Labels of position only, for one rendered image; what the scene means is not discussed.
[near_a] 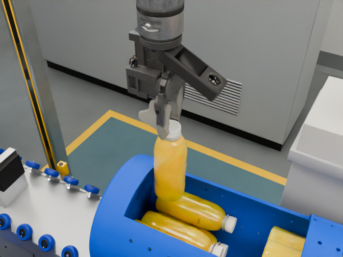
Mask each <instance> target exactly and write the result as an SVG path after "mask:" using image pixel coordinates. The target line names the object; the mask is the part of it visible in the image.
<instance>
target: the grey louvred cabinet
mask: <svg viewBox="0 0 343 257"><path fill-rule="evenodd" d="M29 2H30V6H31V10H32V14H33V18H34V23H35V27H36V31H37V35H38V39H39V43H40V47H41V51H42V55H43V59H44V60H46V61H47V65H48V67H50V68H53V69H55V70H58V71H61V72H64V73H67V74H70V75H72V76H75V77H77V78H80V79H83V80H86V81H88V82H91V83H94V84H97V85H99V86H102V87H105V88H108V89H110V90H113V91H116V92H119V93H121V94H124V95H127V96H129V97H132V98H135V99H138V100H140V101H143V102H146V103H148V104H149V103H150V101H151V100H152V99H154V98H152V97H148V98H147V99H145V98H142V97H139V96H137V95H135V94H132V93H129V92H128V87H127V75H126V67H127V66H129V61H130V58H132V57H133V56H134V55H135V43H134V41H131V40H129V32H130V31H131V30H135V28H136V27H137V12H136V0H29ZM333 2H334V0H184V30H183V33H182V42H181V44H182V45H183V46H185V47H186V48H187V49H188V50H190V51H191V52H192V53H194V54H195V55H196V56H197V57H199V58H200V59H201V60H202V61H204V62H205V63H206V64H208V65H209V66H210V67H211V68H213V69H214V70H215V71H216V72H218V73H219V74H220V75H222V76H223V77H224V78H225V79H226V80H227V84H226V85H225V87H224V88H223V90H222V91H221V93H220V94H219V95H218V97H217V98H216V99H215V100H214V101H209V100H208V99H207V98H206V97H204V96H203V95H202V94H200V93H199V92H198V91H196V89H194V88H193V87H191V86H190V85H189V84H188V83H186V86H185V94H184V100H183V106H182V111H181V115H182V116H184V117H187V118H190V119H193V120H195V121H198V122H201V123H203V124H206V125H209V126H212V127H214V128H217V129H220V130H222V131H225V132H228V133H231V134H234V135H236V136H239V137H242V138H245V139H247V140H250V141H253V142H256V143H258V144H261V145H264V146H267V147H269V148H272V149H275V150H277V151H281V149H282V148H283V146H284V144H285V142H286V140H287V138H288V136H289V135H290V133H291V131H292V129H293V127H294V125H295V123H296V122H297V120H298V118H299V116H300V114H301V111H302V109H303V107H304V105H305V102H306V98H307V95H308V91H309V88H310V84H311V80H312V77H313V73H314V70H315V66H316V63H317V59H318V56H319V53H320V49H321V46H322V42H323V38H324V34H325V31H326V27H327V24H328V20H329V17H330V13H331V9H332V6H333Z"/></svg>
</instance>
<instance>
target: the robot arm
mask: <svg viewBox="0 0 343 257"><path fill-rule="evenodd" d="M136 12H137V27H136V28H135V30H131V31H130V32H129V40H131V41H134V43H135V55H134V56H135V57H134V56H133V57H132V58H133V60H132V61H131V59H132V58H130V61H129V66H127V67H126V75H127V87H128V92H129V93H132V94H135V95H137V96H139V97H142V98H145V99H147V98H148V97H152V98H154V99H152V100H151V101H150V105H149V109H148V110H142V111H140V112H139V119H140V120H141V121H143V122H144V123H146V124H148V125H149V126H151V127H153V128H154V129H156V130H157V132H158V136H159V138H160V139H161V140H164V139H165V138H166V137H167V136H168V135H169V124H170V122H169V116H170V112H171V120H176V121H179V119H180V115H181V111H182V106H183V100H184V94H185V86H186V83H188V84H189V85H190V86H191V87H193V88H194V89H196V91H198V92H199V93H200V94H202V95H203V96H204V97H206V98H207V99H208V100H209V101H214V100H215V99H216V98H217V97H218V95H219V94H220V93H221V91H222V90H223V88H224V87H225V85H226V84H227V80H226V79H225V78H224V77H223V76H222V75H220V74H219V73H218V72H216V71H215V70H214V69H213V68H211V67H210V66H209V65H208V64H206V63H205V62H204V61H202V60H201V59H200V58H199V57H197V56H196V55H195V54H194V53H192V52H191V51H190V50H188V49H187V48H186V47H185V46H183V45H182V44H181V42H182V33H183V30H184V0H136ZM132 65H134V66H133V67H132Z"/></svg>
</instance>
